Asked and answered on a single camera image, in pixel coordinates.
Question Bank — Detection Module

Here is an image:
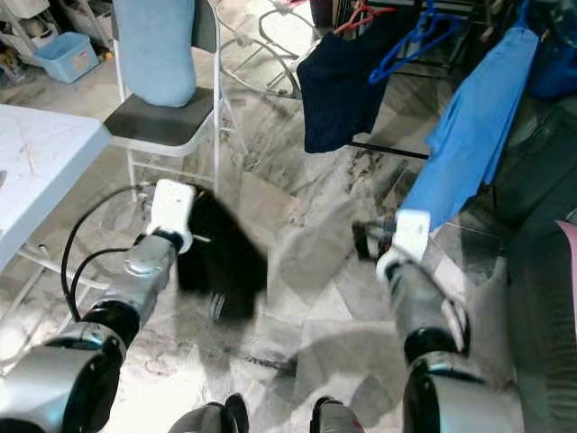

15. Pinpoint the bright blue hanging garment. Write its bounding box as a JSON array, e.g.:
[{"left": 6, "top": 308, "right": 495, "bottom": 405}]
[{"left": 399, "top": 25, "right": 544, "bottom": 232}]

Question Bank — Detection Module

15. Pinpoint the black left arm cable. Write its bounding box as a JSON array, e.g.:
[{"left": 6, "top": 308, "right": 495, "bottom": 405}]
[{"left": 59, "top": 185, "right": 159, "bottom": 323}]

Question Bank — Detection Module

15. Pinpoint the grey robot right leg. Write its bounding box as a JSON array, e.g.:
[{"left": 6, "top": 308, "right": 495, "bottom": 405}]
[{"left": 311, "top": 397, "right": 368, "bottom": 433}]

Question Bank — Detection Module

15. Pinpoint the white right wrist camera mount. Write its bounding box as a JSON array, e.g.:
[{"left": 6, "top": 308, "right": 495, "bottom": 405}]
[{"left": 376, "top": 209, "right": 433, "bottom": 272}]

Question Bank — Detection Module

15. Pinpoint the red clothes hanger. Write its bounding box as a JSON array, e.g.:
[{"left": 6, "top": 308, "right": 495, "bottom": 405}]
[{"left": 334, "top": 0, "right": 398, "bottom": 35}]

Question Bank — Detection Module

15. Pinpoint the pink mat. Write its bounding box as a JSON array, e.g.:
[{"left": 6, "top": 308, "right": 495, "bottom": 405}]
[{"left": 554, "top": 219, "right": 577, "bottom": 272}]

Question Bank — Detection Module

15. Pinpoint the light blue cushion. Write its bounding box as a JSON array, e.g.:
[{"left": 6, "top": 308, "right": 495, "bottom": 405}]
[{"left": 113, "top": 0, "right": 199, "bottom": 110}]

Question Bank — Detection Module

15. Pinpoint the white folding chair black seat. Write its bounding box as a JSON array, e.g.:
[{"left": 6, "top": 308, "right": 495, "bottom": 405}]
[{"left": 104, "top": 0, "right": 237, "bottom": 196}]

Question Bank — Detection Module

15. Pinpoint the dark navy hanging garment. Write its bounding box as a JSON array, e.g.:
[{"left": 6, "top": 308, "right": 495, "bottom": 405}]
[{"left": 296, "top": 9, "right": 413, "bottom": 155}]

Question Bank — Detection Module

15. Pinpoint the dark blue sofa cushion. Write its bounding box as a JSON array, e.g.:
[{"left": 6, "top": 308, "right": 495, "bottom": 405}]
[{"left": 527, "top": 23, "right": 577, "bottom": 100}]

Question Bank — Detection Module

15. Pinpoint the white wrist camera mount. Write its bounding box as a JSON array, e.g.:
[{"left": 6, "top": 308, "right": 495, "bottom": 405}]
[
  {"left": 376, "top": 209, "right": 433, "bottom": 272},
  {"left": 149, "top": 179, "right": 199, "bottom": 255}
]

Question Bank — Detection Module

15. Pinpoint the pale plastic folding table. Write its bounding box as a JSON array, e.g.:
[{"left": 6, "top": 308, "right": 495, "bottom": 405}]
[{"left": 0, "top": 104, "right": 145, "bottom": 303}]

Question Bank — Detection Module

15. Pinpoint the black garment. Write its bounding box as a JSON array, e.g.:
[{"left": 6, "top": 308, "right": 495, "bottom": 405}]
[{"left": 179, "top": 189, "right": 270, "bottom": 323}]

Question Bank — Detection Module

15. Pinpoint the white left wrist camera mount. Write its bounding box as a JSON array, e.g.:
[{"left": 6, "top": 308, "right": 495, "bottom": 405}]
[{"left": 149, "top": 179, "right": 199, "bottom": 255}]

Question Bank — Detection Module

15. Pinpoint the black clothes rack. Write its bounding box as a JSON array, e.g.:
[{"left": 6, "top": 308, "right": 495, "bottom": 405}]
[{"left": 345, "top": 0, "right": 533, "bottom": 163}]

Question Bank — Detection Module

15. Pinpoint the grey robot leg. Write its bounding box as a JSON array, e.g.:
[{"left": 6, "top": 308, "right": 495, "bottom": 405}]
[
  {"left": 167, "top": 395, "right": 249, "bottom": 433},
  {"left": 311, "top": 397, "right": 368, "bottom": 433}
]

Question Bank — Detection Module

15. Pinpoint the chrome tube frame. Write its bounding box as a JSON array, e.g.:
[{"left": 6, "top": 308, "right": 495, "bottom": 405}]
[{"left": 216, "top": 0, "right": 305, "bottom": 100}]

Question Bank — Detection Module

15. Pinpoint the grey robot left leg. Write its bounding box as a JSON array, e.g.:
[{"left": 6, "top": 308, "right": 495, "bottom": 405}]
[{"left": 167, "top": 395, "right": 249, "bottom": 433}]

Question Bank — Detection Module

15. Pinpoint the blue plastic storage box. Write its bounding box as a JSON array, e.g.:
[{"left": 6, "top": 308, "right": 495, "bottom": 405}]
[{"left": 33, "top": 32, "right": 99, "bottom": 85}]

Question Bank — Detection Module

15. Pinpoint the grey green leather sofa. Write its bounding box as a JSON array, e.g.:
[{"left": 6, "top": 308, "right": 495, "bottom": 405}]
[{"left": 482, "top": 90, "right": 577, "bottom": 433}]

